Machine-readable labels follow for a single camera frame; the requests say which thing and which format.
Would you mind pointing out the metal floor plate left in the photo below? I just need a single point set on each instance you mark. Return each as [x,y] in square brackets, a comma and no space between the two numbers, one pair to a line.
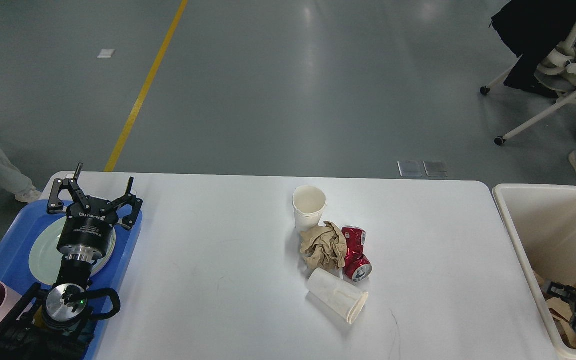
[410,169]

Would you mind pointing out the metal floor plate right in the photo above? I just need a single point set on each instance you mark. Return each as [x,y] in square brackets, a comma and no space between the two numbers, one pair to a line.
[435,169]

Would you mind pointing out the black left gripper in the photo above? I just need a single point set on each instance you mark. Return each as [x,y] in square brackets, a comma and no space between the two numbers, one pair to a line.
[85,232]

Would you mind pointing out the white paper cup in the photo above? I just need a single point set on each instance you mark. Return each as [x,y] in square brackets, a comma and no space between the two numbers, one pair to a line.
[345,299]
[309,203]

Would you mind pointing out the metal floor plate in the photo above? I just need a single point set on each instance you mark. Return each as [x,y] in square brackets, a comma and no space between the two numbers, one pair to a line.
[435,169]
[410,169]

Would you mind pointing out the brown napkin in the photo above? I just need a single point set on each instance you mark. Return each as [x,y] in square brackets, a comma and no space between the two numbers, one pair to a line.
[324,247]

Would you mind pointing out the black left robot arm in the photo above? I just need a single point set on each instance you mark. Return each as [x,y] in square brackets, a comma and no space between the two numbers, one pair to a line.
[61,321]

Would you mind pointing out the crushed red soda can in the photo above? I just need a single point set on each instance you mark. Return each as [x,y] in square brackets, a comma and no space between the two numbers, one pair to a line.
[357,266]

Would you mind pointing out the light green plate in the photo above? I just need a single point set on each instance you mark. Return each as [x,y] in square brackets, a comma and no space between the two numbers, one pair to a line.
[45,259]

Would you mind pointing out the beige plastic bin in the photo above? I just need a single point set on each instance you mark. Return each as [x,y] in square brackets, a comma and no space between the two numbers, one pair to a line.
[541,222]

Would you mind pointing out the dark green mug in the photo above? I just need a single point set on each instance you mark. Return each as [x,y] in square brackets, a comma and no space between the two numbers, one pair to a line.
[38,319]

